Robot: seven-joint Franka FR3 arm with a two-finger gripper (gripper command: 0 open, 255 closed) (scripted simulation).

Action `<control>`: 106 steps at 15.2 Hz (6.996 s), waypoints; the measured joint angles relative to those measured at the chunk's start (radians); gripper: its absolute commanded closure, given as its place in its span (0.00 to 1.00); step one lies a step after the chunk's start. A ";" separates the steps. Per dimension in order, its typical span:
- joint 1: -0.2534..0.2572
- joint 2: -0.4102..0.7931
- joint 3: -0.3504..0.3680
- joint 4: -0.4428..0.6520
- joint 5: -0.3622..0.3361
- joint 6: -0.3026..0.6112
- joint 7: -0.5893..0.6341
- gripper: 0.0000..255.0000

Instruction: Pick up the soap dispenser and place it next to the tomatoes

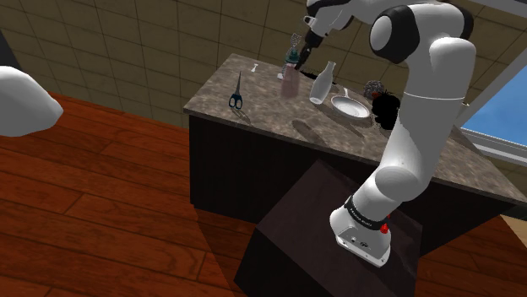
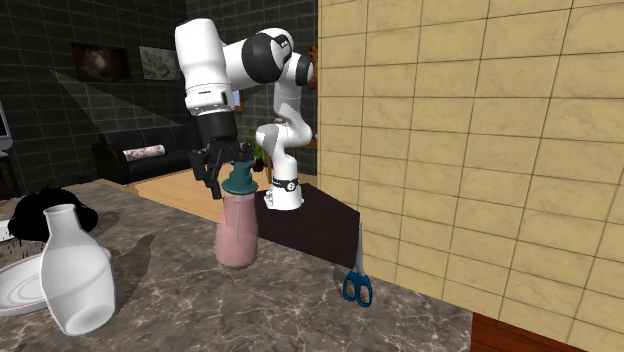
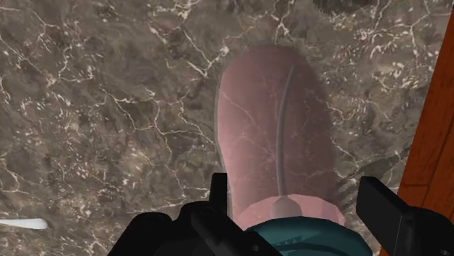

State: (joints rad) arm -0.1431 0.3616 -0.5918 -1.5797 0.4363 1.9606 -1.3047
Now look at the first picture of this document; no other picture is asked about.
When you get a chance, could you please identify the clear glass bottle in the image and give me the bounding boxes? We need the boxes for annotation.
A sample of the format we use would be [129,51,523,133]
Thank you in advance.
[308,60,337,105]

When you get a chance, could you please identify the pink bottle teal cap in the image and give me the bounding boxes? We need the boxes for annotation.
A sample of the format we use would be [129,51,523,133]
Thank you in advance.
[280,47,302,100]

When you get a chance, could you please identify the grey textured ball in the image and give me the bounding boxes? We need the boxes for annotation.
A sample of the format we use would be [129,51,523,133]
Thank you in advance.
[363,79,386,100]

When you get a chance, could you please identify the black spiky figure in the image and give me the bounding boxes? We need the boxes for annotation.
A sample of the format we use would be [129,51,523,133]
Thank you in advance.
[370,90,402,131]

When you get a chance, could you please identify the dark kitchen island marble top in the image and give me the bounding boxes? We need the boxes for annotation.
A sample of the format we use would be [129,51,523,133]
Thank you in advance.
[182,52,527,257]

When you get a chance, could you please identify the dark robot stand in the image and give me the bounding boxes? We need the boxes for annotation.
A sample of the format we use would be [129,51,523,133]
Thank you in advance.
[233,159,425,297]

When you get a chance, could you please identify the white rounded object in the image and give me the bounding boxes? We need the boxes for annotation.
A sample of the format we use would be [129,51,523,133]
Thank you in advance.
[0,65,65,138]

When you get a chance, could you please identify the blue handled scissors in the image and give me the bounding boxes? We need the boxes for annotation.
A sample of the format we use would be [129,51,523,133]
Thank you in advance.
[228,70,244,111]

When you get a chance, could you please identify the window with grey frame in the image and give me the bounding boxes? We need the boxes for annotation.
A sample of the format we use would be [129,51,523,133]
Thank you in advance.
[454,48,527,167]

